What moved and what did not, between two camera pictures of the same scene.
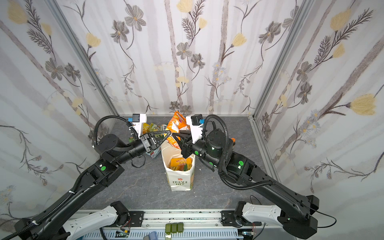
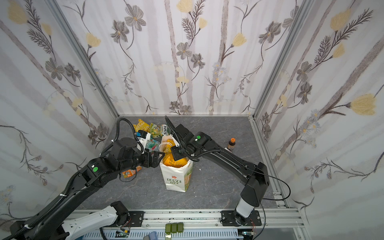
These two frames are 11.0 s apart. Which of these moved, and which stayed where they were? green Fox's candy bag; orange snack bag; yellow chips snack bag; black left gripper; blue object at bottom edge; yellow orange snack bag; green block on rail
Moved: orange snack bag; yellow orange snack bag; black left gripper
Stayed: blue object at bottom edge; yellow chips snack bag; green block on rail; green Fox's candy bag
